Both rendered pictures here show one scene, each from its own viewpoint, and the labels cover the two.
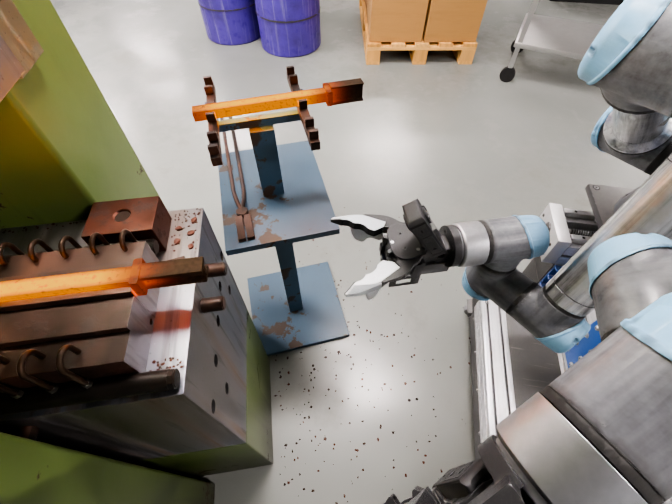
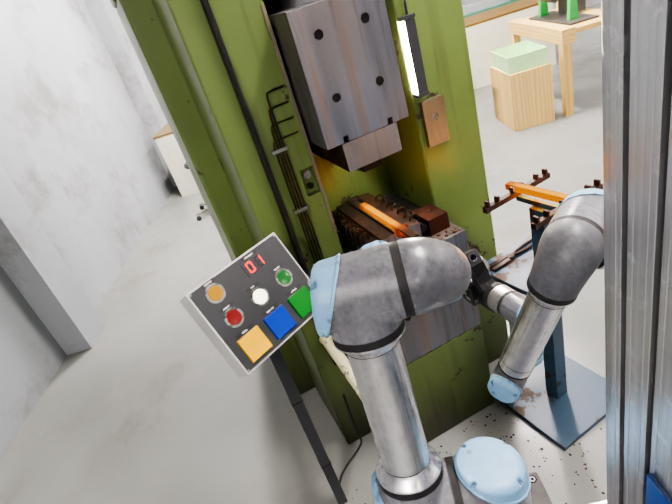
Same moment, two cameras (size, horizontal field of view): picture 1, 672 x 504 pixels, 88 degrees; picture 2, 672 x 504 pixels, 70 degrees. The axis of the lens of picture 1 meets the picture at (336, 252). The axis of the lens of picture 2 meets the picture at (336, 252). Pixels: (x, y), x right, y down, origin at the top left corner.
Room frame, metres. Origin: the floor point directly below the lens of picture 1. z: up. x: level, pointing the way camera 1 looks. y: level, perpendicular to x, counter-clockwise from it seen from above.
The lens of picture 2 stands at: (-0.11, -1.15, 1.80)
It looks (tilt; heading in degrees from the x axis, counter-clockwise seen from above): 28 degrees down; 84
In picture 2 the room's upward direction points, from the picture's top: 18 degrees counter-clockwise
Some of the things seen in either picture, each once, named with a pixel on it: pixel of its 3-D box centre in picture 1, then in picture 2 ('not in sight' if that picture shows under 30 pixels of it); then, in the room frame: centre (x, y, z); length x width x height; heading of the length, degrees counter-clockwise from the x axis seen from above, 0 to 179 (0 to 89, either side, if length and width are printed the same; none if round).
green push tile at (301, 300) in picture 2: not in sight; (302, 302); (-0.13, 0.08, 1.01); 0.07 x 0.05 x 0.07; 34
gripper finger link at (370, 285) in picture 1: (372, 287); not in sight; (0.28, -0.06, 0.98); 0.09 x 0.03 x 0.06; 135
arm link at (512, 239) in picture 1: (507, 240); (524, 314); (0.38, -0.30, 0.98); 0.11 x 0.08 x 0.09; 99
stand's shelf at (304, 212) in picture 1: (273, 190); (546, 258); (0.76, 0.18, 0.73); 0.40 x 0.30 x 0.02; 14
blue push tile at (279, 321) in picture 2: not in sight; (279, 322); (-0.21, 0.03, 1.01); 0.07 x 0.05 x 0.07; 34
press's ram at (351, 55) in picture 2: not in sight; (338, 62); (0.27, 0.51, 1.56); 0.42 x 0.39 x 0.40; 99
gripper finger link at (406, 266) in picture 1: (395, 264); not in sight; (0.31, -0.09, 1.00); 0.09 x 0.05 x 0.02; 135
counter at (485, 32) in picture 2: not in sight; (465, 54); (3.21, 5.46, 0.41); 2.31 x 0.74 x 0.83; 169
